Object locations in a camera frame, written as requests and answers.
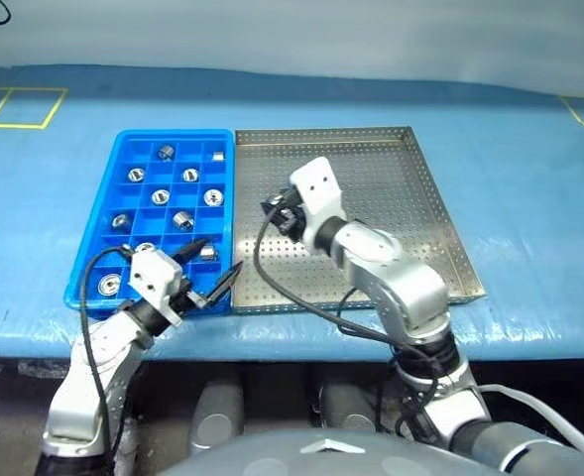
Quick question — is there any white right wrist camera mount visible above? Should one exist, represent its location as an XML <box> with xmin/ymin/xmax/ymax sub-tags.
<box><xmin>290</xmin><ymin>157</ymin><xmax>346</xmax><ymax>249</ymax></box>

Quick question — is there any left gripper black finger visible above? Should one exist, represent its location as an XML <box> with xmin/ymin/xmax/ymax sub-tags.
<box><xmin>205</xmin><ymin>260</ymin><xmax>244</xmax><ymax>305</ymax></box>
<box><xmin>175</xmin><ymin>237</ymin><xmax>210</xmax><ymax>266</ymax></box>

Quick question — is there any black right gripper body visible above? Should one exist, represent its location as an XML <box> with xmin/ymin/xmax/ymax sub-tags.
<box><xmin>276</xmin><ymin>186</ymin><xmax>307</xmax><ymax>244</ymax></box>

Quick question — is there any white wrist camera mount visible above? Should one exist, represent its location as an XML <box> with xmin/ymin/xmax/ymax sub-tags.
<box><xmin>129</xmin><ymin>249</ymin><xmax>183</xmax><ymax>326</ymax></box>
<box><xmin>290</xmin><ymin>157</ymin><xmax>346</xmax><ymax>249</ymax></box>

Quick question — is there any grey rounded cylinder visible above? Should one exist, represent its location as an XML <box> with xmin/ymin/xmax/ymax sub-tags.
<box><xmin>189</xmin><ymin>381</ymin><xmax>246</xmax><ymax>455</ymax></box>
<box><xmin>318</xmin><ymin>381</ymin><xmax>377</xmax><ymax>432</ymax></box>

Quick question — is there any blue plastic table cover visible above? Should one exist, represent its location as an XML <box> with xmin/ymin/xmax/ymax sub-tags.
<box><xmin>0</xmin><ymin>63</ymin><xmax>584</xmax><ymax>361</ymax></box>

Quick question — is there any perforated metal tray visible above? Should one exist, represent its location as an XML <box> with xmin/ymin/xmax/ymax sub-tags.
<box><xmin>231</xmin><ymin>125</ymin><xmax>488</xmax><ymax>316</ymax></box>

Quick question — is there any light grey thick cable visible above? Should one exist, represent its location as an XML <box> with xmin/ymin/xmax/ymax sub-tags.
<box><xmin>477</xmin><ymin>384</ymin><xmax>584</xmax><ymax>462</ymax></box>

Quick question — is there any grey robot torso dome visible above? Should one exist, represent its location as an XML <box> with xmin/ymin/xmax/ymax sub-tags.
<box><xmin>162</xmin><ymin>428</ymin><xmax>471</xmax><ymax>476</ymax></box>

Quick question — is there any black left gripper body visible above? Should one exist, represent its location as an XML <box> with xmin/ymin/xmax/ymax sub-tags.
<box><xmin>173</xmin><ymin>277</ymin><xmax>211</xmax><ymax>319</ymax></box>

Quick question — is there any blue compartment tray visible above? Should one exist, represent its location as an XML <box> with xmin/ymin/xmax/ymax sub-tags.
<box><xmin>62</xmin><ymin>129</ymin><xmax>236</xmax><ymax>318</ymax></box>

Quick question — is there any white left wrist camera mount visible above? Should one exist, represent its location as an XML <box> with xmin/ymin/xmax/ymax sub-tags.
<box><xmin>129</xmin><ymin>249</ymin><xmax>183</xmax><ymax>326</ymax></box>

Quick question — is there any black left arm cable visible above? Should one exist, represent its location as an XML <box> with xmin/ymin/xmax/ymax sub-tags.
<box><xmin>80</xmin><ymin>245</ymin><xmax>137</xmax><ymax>476</ymax></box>

